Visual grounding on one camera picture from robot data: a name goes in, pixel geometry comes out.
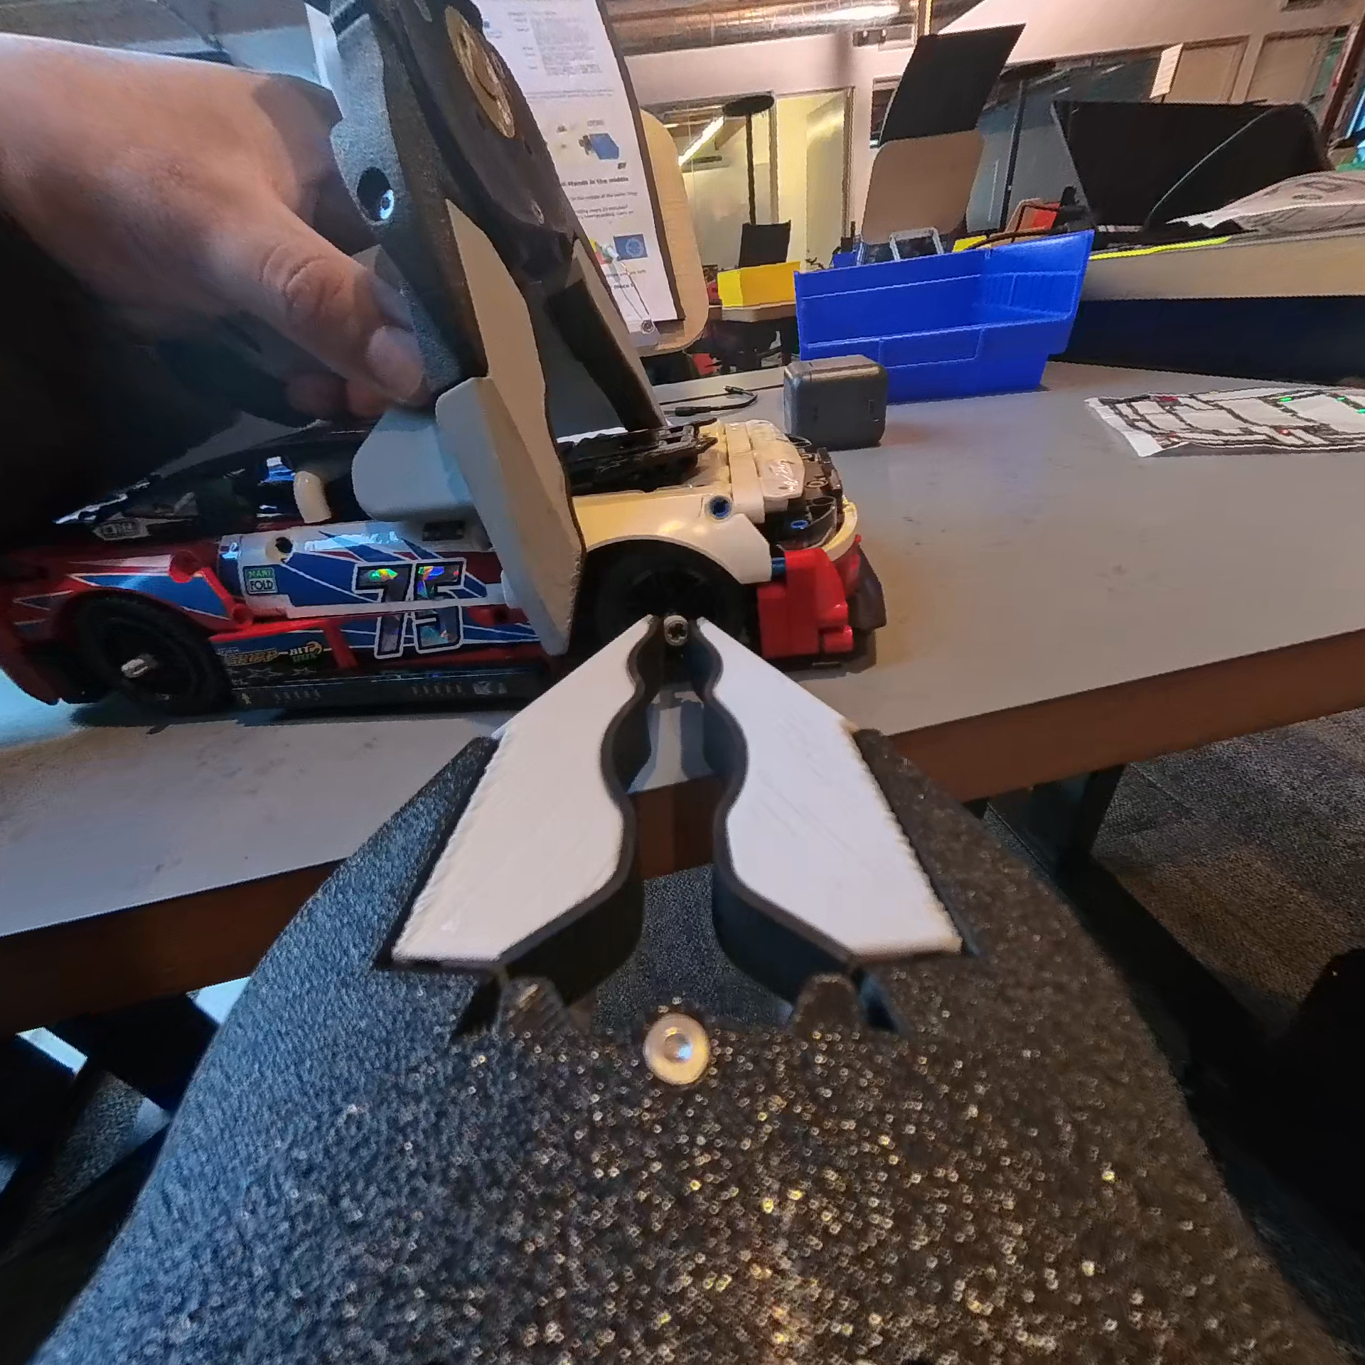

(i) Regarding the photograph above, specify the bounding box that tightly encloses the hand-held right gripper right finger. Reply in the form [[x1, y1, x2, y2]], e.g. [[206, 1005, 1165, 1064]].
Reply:
[[692, 619, 964, 1003]]

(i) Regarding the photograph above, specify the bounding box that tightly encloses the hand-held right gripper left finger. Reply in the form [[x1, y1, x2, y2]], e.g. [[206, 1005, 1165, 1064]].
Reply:
[[392, 618, 665, 1003]]

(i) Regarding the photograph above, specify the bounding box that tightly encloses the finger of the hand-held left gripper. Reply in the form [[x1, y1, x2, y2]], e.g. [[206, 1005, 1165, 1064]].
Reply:
[[546, 238, 670, 436], [435, 200, 589, 655]]

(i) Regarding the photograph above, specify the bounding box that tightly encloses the toy brick race car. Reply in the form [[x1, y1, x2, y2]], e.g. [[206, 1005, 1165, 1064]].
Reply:
[[0, 417, 889, 713]]

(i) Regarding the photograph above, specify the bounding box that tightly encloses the grey neighbouring desk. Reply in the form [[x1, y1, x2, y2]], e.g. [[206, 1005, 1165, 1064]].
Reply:
[[1076, 228, 1365, 369]]

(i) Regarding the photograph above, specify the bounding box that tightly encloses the person's left hand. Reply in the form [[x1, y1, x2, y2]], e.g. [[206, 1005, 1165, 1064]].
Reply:
[[0, 31, 434, 422]]

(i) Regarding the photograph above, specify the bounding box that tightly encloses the yellow plastic bin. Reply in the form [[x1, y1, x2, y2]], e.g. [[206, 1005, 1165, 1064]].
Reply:
[[717, 260, 802, 312]]

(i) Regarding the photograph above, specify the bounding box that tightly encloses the dark grey power adapter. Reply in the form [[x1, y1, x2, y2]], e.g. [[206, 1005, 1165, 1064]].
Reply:
[[781, 353, 890, 452]]

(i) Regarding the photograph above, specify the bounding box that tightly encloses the blue plastic bin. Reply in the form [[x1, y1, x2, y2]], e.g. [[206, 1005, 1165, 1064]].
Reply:
[[793, 228, 1096, 405]]

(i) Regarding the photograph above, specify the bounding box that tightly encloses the sticker sheet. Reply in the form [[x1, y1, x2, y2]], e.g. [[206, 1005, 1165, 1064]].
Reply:
[[1085, 385, 1365, 457]]

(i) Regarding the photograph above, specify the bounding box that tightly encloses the black monitor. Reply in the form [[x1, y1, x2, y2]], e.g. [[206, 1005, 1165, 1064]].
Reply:
[[1055, 100, 1335, 230]]

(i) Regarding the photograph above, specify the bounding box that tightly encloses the printed paper sheet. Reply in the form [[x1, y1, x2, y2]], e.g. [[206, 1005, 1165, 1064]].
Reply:
[[1173, 170, 1365, 238]]

